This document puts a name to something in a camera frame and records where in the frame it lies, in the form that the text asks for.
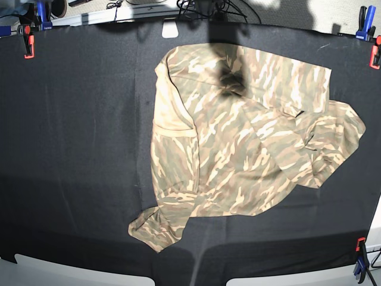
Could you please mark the blue orange clamp bottom right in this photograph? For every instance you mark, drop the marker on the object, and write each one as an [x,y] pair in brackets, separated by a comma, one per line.
[362,263]

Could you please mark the black table cloth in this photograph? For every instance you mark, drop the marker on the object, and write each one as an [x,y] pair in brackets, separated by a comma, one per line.
[75,130]

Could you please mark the camouflage t-shirt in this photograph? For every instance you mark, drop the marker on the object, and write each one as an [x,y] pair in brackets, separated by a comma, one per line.
[234,131]

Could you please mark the red black clamp right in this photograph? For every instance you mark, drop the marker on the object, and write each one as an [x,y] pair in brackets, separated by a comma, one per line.
[375,54]

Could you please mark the blue clamp top left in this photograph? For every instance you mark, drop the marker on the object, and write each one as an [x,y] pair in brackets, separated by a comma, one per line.
[40,11]

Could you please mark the blue clamp top right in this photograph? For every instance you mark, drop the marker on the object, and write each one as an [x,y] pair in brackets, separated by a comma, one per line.
[366,29]

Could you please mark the red black clamp left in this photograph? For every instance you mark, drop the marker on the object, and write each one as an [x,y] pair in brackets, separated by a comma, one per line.
[25,31]

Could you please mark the red black clamp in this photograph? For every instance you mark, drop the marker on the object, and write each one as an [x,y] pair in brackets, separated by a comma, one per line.
[25,31]
[375,54]

